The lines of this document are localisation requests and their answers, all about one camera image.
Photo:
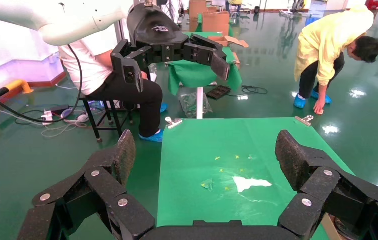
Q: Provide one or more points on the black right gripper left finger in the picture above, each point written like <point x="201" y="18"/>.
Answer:
<point x="106" y="185"/>

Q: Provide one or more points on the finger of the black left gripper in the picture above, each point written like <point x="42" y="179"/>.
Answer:
<point x="129" y="66"/>
<point x="215" y="59"/>

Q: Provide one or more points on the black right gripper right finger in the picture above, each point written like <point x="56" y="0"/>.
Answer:
<point x="321" y="187"/>

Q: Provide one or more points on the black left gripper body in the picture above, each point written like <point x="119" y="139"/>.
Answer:
<point x="152" y="30"/>

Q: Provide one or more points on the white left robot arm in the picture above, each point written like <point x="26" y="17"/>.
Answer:
<point x="60" y="23"/>

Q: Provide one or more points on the small open cardboard box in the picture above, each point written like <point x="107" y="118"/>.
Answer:
<point x="223" y="40"/>

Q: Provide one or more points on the tall cardboard box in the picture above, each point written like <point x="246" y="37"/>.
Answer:
<point x="215" y="23"/>
<point x="197" y="13"/>

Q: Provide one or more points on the large open cardboard box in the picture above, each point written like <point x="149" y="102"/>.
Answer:
<point x="329" y="228"/>

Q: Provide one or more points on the table with green cloth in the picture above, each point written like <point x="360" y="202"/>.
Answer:
<point x="192" y="74"/>

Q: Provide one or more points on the seated person white shirt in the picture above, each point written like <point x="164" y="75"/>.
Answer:
<point x="122" y="96"/>

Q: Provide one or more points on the black plastic tray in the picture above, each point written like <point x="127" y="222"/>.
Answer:
<point x="218" y="92"/>

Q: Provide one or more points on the clear plastic bag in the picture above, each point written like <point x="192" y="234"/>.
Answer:
<point x="192" y="106"/>

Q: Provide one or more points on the black metal stool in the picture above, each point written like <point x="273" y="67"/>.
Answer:
<point x="91" y="122"/>

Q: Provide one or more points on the silver binder clip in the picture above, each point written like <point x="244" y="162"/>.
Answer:
<point x="173" y="123"/>
<point x="304" y="120"/>

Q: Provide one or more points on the black power adapter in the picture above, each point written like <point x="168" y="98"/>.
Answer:
<point x="60" y="110"/>

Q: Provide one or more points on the white power strip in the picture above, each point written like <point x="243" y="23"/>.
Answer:
<point x="47" y="117"/>

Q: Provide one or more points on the green table cloth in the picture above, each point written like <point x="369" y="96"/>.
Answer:
<point x="209" y="198"/>

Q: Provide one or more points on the person in yellow coat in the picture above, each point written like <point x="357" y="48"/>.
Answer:
<point x="321" y="36"/>

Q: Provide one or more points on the yellow black pipe guard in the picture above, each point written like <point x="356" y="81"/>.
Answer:
<point x="16" y="85"/>

